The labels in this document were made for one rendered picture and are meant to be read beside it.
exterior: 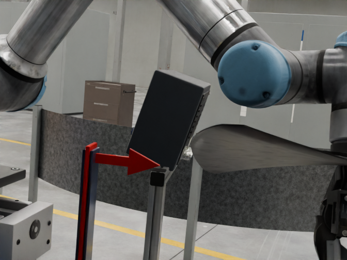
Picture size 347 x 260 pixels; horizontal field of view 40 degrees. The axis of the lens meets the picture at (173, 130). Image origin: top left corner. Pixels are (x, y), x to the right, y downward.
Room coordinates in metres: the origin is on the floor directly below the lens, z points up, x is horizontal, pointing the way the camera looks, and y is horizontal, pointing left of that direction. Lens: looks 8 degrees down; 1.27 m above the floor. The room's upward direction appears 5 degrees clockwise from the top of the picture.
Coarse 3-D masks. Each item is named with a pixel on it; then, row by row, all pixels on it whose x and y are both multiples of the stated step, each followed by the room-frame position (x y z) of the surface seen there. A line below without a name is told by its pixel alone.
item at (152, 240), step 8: (152, 192) 0.94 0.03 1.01; (160, 192) 0.94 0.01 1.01; (152, 200) 0.94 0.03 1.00; (160, 200) 0.94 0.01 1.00; (152, 208) 0.94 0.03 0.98; (160, 208) 0.94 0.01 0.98; (152, 216) 0.94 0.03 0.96; (160, 216) 0.94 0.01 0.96; (152, 224) 0.95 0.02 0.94; (160, 224) 0.94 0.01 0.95; (152, 232) 0.95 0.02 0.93; (160, 232) 0.94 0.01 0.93; (152, 240) 0.95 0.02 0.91; (160, 240) 0.95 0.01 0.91; (144, 248) 0.94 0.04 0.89; (152, 248) 0.94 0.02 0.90; (144, 256) 0.94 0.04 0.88; (152, 256) 0.94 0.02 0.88
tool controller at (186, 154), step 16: (160, 80) 0.99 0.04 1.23; (176, 80) 0.99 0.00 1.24; (192, 80) 1.07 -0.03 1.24; (160, 96) 0.99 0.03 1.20; (176, 96) 0.99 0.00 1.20; (192, 96) 0.99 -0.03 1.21; (144, 112) 1.00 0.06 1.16; (160, 112) 0.99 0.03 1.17; (176, 112) 0.99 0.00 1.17; (192, 112) 0.99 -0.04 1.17; (144, 128) 1.00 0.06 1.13; (160, 128) 0.99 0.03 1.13; (176, 128) 0.99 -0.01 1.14; (192, 128) 1.04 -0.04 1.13; (128, 144) 1.00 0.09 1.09; (144, 144) 1.00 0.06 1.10; (160, 144) 0.99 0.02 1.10; (176, 144) 0.99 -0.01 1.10; (160, 160) 0.99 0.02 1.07; (176, 160) 0.99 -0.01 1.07
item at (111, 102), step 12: (96, 84) 7.21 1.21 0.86; (108, 84) 7.13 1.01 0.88; (120, 84) 7.56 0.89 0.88; (132, 84) 7.48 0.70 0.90; (84, 96) 7.28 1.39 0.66; (96, 96) 7.20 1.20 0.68; (108, 96) 7.12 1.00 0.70; (120, 96) 7.05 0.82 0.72; (132, 96) 7.40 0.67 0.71; (84, 108) 7.27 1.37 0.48; (96, 108) 7.19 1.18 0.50; (108, 108) 7.11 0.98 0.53; (120, 108) 7.08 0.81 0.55; (132, 108) 7.43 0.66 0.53; (96, 120) 7.19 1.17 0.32; (108, 120) 7.11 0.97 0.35; (120, 120) 7.11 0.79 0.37; (132, 120) 7.46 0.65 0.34
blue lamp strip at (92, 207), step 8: (96, 152) 0.42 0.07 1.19; (96, 168) 0.43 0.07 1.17; (88, 176) 0.41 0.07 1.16; (96, 176) 0.43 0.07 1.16; (88, 184) 0.41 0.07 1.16; (96, 184) 0.43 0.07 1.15; (88, 192) 0.41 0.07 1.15; (96, 192) 0.43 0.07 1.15; (88, 200) 0.41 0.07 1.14; (88, 208) 0.41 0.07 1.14; (88, 216) 0.41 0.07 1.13; (88, 224) 0.41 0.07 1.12; (88, 232) 0.42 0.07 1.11; (88, 240) 0.42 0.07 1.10; (88, 248) 0.42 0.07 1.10; (88, 256) 0.42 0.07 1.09
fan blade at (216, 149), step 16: (208, 128) 0.31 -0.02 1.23; (224, 128) 0.29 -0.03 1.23; (240, 128) 0.28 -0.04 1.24; (192, 144) 0.39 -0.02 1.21; (208, 144) 0.37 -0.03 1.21; (224, 144) 0.36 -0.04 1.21; (240, 144) 0.34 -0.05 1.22; (256, 144) 0.32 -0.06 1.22; (272, 144) 0.30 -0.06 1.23; (288, 144) 0.29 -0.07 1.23; (208, 160) 0.44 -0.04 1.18; (224, 160) 0.44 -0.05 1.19; (240, 160) 0.44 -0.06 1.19; (256, 160) 0.43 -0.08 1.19; (272, 160) 0.43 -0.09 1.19; (288, 160) 0.42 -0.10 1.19; (304, 160) 0.40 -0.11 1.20; (320, 160) 0.37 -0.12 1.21; (336, 160) 0.30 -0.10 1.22
